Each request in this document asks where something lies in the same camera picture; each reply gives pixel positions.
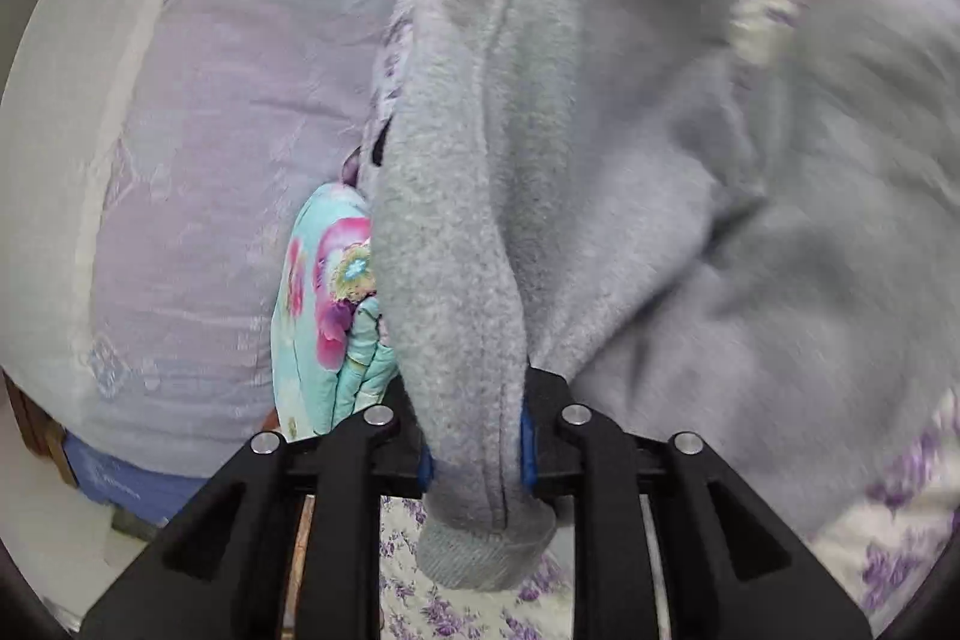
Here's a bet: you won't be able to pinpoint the purple floral bed sheet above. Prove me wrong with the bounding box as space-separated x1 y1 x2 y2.
360 0 960 640

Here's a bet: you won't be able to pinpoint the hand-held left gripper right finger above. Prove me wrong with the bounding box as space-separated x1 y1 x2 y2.
517 368 875 640

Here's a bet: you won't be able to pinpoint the turquoise pink floral pillow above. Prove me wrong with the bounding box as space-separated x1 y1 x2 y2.
271 184 402 438

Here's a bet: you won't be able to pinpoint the brown wooden furniture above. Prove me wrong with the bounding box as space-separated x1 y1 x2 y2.
4 370 76 485

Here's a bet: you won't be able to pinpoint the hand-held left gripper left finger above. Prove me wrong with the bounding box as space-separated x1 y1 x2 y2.
79 377 436 640

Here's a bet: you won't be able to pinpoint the grey fleece pants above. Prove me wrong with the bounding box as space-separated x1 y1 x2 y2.
367 0 960 592

